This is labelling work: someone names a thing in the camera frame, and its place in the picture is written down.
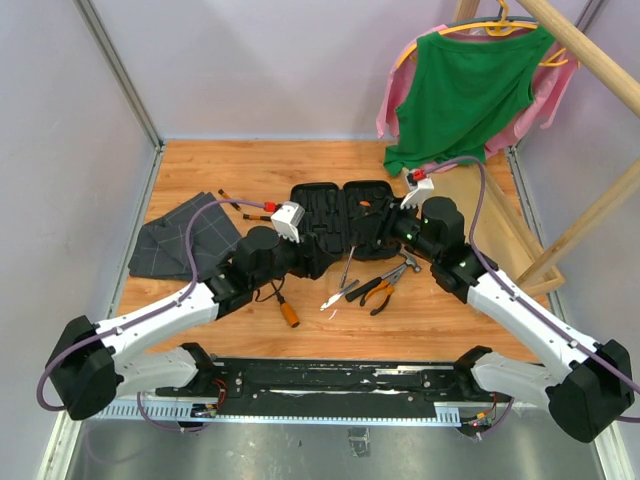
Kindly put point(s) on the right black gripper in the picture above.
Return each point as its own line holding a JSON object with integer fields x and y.
{"x": 379, "y": 225}

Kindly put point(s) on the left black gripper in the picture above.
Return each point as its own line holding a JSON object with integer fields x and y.
{"x": 311, "y": 257}

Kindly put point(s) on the black-handled screwdriver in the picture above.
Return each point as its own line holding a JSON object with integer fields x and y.
{"x": 352, "y": 250}

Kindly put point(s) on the black plastic tool case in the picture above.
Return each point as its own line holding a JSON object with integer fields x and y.
{"x": 330, "y": 209}

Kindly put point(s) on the orange-handled screwdriver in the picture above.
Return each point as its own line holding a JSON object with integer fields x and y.
{"x": 287, "y": 311}

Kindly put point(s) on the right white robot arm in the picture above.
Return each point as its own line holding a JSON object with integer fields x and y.
{"x": 584, "y": 385}

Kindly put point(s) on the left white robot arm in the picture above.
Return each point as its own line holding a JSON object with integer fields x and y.
{"x": 94, "y": 363}

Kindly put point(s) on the orange-black precision screwdriver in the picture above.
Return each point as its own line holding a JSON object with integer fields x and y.
{"x": 256, "y": 217}

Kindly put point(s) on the orange-black pliers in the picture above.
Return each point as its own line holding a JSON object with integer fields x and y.
{"x": 382, "y": 292}

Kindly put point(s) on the silver metal file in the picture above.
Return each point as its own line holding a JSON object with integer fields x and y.
{"x": 340, "y": 294}

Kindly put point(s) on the grey checked cloth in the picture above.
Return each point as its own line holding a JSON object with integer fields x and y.
{"x": 160, "y": 250}

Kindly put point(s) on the wooden tray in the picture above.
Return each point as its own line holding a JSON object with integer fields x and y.
{"x": 501, "y": 232}

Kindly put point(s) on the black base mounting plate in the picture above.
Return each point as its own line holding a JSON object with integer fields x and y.
{"x": 324, "y": 390}

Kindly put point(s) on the green sleeveless shirt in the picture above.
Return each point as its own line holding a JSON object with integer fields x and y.
{"x": 463, "y": 93}

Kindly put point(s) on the yellow clothes hanger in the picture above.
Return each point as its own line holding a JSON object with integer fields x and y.
{"x": 500, "y": 26}

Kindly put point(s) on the pink shirt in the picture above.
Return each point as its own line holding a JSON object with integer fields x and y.
{"x": 549, "y": 86}

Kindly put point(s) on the claw hammer black handle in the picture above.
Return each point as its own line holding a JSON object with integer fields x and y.
{"x": 408, "y": 260}

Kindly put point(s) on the small brown-handled screwdriver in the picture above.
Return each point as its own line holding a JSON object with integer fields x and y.
{"x": 228, "y": 198}

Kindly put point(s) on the wooden rack frame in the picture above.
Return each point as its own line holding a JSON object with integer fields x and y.
{"x": 586, "y": 165}

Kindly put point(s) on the aluminium frame rail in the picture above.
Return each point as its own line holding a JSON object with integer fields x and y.
{"x": 99, "y": 33}

